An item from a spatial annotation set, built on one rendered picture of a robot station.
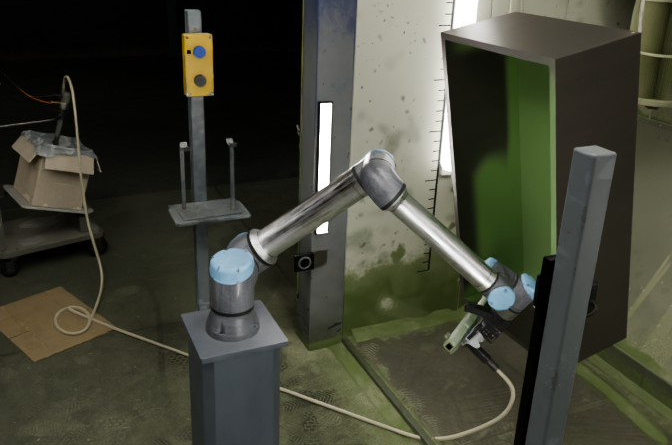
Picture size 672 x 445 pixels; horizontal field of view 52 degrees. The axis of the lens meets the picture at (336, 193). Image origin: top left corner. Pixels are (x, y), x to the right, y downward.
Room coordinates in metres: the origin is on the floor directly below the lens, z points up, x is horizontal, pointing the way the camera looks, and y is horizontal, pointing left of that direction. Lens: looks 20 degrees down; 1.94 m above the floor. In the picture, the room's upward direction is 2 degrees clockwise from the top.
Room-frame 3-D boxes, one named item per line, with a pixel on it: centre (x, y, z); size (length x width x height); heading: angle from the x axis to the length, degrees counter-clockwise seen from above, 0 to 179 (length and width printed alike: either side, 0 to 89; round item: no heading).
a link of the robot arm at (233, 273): (2.10, 0.34, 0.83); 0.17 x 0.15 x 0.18; 175
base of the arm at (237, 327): (2.10, 0.35, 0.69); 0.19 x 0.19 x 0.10
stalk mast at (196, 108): (2.94, 0.63, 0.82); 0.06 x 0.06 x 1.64; 25
